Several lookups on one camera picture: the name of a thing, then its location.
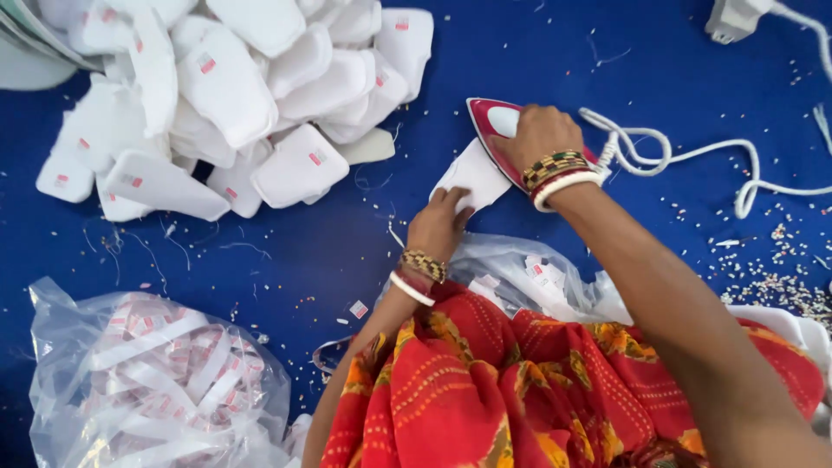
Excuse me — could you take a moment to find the white power adapter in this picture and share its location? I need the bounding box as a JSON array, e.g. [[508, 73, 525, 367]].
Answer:
[[705, 0, 776, 46]]

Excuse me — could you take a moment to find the gold beaded left bangle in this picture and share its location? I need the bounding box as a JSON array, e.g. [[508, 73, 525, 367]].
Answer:
[[399, 249, 449, 284]]

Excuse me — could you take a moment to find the gold beaded bangle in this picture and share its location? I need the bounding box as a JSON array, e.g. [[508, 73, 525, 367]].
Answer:
[[399, 249, 449, 284], [523, 151, 590, 192]]

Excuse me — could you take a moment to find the white iron power cord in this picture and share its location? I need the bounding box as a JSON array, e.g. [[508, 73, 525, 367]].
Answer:
[[578, 107, 832, 220]]

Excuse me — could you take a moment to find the red and white clothes iron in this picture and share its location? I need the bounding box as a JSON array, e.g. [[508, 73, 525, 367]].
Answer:
[[466, 97, 600, 194]]

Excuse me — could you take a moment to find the person's left hand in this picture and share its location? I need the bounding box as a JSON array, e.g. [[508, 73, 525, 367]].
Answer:
[[407, 186, 476, 264]]

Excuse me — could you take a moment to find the heap of small scraps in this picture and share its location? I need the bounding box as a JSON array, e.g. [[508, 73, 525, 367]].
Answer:
[[715, 221, 832, 326]]

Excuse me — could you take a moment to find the red patterned sari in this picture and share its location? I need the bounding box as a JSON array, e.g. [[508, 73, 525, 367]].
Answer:
[[318, 281, 826, 468]]

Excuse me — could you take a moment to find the clear bag of cut labels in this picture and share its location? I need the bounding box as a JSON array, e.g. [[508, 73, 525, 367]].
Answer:
[[448, 233, 634, 325]]

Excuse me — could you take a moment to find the person's right hand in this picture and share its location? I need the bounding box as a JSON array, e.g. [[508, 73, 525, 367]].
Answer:
[[493, 104, 586, 174]]

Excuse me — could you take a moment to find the red and white left bangle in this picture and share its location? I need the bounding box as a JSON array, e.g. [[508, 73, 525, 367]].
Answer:
[[389, 270, 438, 308]]

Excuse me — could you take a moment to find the stack of grey fabric sheets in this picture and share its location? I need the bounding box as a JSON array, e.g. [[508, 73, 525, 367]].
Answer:
[[0, 0, 105, 92]]

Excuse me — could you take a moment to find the clear bag of label strips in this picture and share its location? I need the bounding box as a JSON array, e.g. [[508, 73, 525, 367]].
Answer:
[[27, 277, 293, 468]]

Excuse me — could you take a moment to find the red and white bangle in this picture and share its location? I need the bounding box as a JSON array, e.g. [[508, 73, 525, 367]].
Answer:
[[530, 168, 605, 213], [389, 270, 438, 308]]

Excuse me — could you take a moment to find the pile of white fabric pieces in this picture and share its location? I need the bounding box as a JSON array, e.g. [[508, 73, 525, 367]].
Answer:
[[35, 0, 435, 223]]

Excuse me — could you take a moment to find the white fabric piece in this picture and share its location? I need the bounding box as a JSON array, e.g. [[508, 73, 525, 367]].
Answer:
[[429, 137, 514, 215]]

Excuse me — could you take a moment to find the red and white right bangle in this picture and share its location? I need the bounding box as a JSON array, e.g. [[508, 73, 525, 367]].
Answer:
[[530, 168, 605, 213]]

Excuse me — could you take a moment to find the gold beaded right bangle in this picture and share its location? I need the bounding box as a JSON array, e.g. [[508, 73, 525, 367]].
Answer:
[[523, 151, 590, 192]]

